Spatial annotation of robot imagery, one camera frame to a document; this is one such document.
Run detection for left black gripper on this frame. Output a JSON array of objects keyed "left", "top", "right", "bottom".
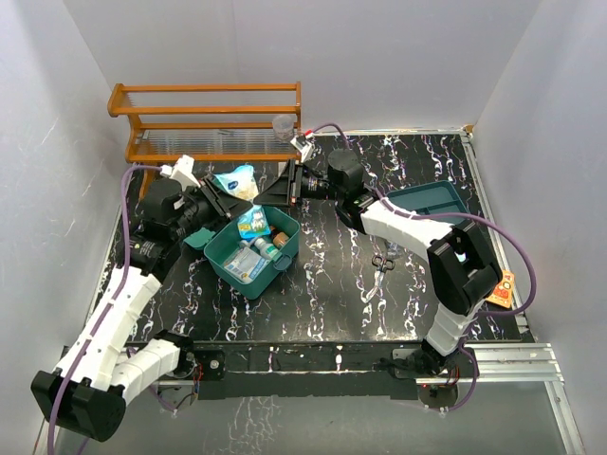
[{"left": 171, "top": 177, "right": 253, "bottom": 241}]

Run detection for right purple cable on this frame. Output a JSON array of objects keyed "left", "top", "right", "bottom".
[{"left": 307, "top": 122, "right": 539, "bottom": 412}]

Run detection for cotton swab bag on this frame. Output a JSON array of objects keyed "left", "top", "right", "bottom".
[{"left": 214, "top": 164, "right": 270, "bottom": 241}]

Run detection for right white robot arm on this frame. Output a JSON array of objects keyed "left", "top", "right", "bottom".
[{"left": 254, "top": 149, "right": 503, "bottom": 376}]

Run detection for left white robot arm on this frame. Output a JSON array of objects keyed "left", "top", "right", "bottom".
[{"left": 30, "top": 178, "right": 252, "bottom": 442}]

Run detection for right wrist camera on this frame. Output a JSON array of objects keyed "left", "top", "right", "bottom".
[{"left": 290, "top": 130, "right": 314, "bottom": 163}]

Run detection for teal divided tray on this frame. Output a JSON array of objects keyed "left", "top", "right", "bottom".
[{"left": 387, "top": 181, "right": 469, "bottom": 215}]

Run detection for clear plastic measuring cup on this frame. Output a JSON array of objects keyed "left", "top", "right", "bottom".
[{"left": 272, "top": 114, "right": 295, "bottom": 143}]

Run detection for orange wooden shelf rack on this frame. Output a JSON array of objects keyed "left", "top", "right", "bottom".
[{"left": 107, "top": 82, "right": 302, "bottom": 166}]

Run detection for black handled scissors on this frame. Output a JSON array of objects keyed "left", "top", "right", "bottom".
[{"left": 372, "top": 255, "right": 395, "bottom": 295}]

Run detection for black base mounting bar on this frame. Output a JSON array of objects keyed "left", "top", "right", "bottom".
[{"left": 141, "top": 338, "right": 480, "bottom": 402}]

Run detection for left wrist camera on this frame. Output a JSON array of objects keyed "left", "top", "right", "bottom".
[{"left": 160, "top": 155, "right": 200, "bottom": 191}]

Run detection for orange blister pack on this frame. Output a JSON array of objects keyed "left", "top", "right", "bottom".
[{"left": 486, "top": 270, "right": 515, "bottom": 309}]

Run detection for white green pill bottle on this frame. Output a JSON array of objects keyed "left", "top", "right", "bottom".
[{"left": 253, "top": 237, "right": 280, "bottom": 261}]

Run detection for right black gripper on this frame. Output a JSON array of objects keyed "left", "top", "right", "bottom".
[{"left": 254, "top": 160, "right": 343, "bottom": 209}]

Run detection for white blue mask packet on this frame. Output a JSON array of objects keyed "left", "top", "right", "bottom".
[{"left": 223, "top": 247, "right": 269, "bottom": 284}]

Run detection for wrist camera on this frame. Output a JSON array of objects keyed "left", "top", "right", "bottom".
[
  {"left": 290, "top": 130, "right": 314, "bottom": 163},
  {"left": 160, "top": 155, "right": 200, "bottom": 191}
]

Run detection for teal medicine kit box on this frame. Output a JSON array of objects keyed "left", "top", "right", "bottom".
[{"left": 185, "top": 206, "right": 300, "bottom": 300}]

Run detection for brown syrup bottle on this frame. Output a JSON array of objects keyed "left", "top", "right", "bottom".
[{"left": 269, "top": 227, "right": 290, "bottom": 249}]

